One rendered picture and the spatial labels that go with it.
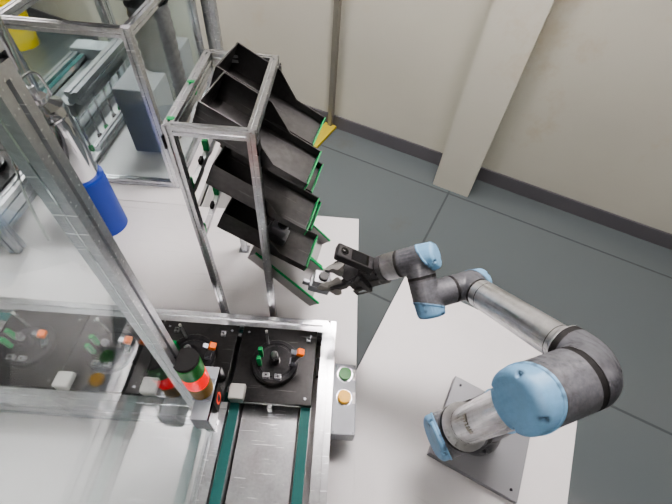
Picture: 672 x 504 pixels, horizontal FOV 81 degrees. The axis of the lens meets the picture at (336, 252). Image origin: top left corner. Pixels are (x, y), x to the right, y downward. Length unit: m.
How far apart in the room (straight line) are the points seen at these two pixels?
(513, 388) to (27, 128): 0.74
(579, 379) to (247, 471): 0.86
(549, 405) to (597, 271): 2.65
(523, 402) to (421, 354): 0.74
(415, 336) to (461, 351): 0.17
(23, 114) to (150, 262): 1.31
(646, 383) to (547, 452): 1.59
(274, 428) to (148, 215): 1.08
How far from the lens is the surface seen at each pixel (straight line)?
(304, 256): 1.20
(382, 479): 1.31
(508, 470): 1.40
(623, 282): 3.40
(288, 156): 0.98
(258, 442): 1.26
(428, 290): 1.03
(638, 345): 3.13
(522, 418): 0.78
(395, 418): 1.36
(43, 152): 0.46
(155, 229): 1.83
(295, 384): 1.24
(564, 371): 0.78
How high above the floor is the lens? 2.14
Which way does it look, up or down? 51 degrees down
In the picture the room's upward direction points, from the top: 6 degrees clockwise
